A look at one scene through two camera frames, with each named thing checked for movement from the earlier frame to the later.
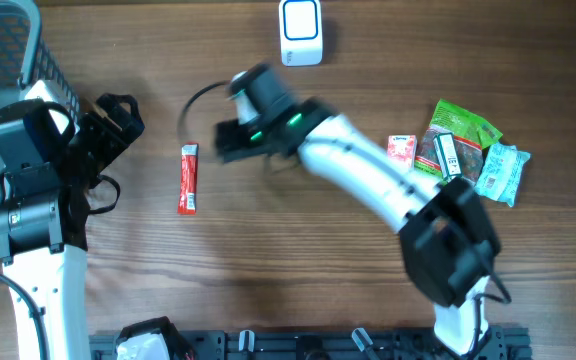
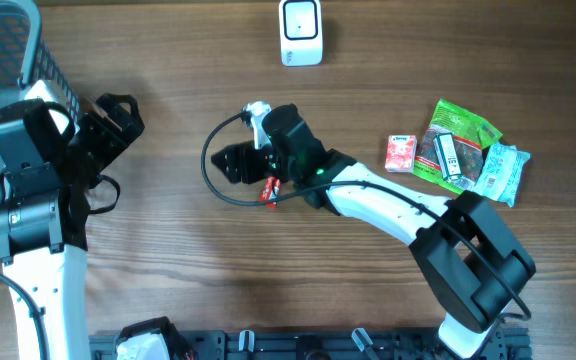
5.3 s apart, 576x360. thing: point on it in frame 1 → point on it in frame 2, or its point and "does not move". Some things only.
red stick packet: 187,188 → 271,187
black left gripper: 114,141 does not move
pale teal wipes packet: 501,175 does not move
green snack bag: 470,135 does not move
